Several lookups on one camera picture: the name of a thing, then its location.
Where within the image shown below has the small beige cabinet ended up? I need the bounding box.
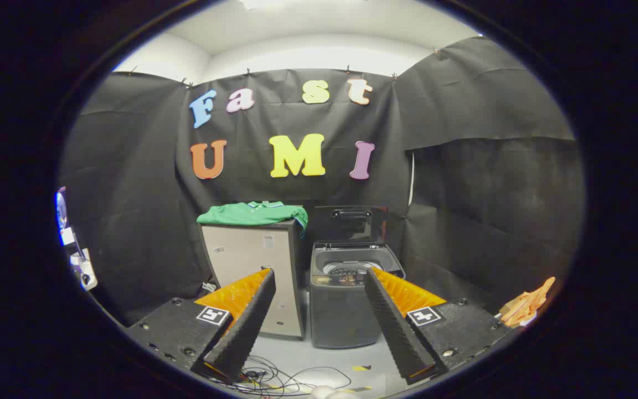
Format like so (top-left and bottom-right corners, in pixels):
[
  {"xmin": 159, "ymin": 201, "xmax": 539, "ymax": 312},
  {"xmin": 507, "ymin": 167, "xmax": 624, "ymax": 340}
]
[{"xmin": 200, "ymin": 219, "xmax": 306, "ymax": 340}]

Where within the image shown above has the bundle of black cables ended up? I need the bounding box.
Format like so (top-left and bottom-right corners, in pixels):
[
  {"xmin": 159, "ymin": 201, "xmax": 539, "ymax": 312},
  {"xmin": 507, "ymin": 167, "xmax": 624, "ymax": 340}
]
[{"xmin": 208, "ymin": 355, "xmax": 353, "ymax": 397}]

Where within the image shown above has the green polo shirt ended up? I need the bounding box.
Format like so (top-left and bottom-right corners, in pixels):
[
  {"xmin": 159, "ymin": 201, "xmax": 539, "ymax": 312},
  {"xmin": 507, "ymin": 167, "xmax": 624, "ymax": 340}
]
[{"xmin": 197, "ymin": 201, "xmax": 309, "ymax": 231}]

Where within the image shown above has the dark grey washing machine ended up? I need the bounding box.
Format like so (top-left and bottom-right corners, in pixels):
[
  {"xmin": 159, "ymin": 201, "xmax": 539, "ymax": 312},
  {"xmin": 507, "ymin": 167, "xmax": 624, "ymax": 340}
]
[{"xmin": 310, "ymin": 243, "xmax": 407, "ymax": 349}]

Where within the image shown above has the white equipment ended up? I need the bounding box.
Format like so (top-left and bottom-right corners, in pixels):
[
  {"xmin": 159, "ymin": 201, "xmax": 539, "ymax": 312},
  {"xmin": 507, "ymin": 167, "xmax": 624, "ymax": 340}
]
[{"xmin": 56, "ymin": 187, "xmax": 98, "ymax": 291}]

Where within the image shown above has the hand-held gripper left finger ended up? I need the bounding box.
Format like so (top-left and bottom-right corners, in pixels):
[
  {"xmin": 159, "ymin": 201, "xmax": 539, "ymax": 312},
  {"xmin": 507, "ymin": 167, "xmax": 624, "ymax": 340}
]
[{"xmin": 126, "ymin": 268, "xmax": 277, "ymax": 384}]

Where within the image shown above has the dark washing machine lid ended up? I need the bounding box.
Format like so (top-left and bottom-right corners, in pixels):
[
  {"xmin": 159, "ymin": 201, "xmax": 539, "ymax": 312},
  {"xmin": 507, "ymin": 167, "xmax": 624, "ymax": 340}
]
[{"xmin": 312, "ymin": 206, "xmax": 389, "ymax": 247}]

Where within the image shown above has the orange plastic device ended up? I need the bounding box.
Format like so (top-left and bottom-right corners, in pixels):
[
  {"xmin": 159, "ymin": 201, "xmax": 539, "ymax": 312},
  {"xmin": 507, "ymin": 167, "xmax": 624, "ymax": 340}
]
[{"xmin": 499, "ymin": 277, "xmax": 557, "ymax": 328}]

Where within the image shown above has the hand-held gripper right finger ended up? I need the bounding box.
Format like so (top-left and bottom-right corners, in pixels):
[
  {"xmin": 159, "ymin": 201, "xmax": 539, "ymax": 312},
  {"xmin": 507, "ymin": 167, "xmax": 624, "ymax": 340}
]
[{"xmin": 364, "ymin": 267, "xmax": 519, "ymax": 385}]

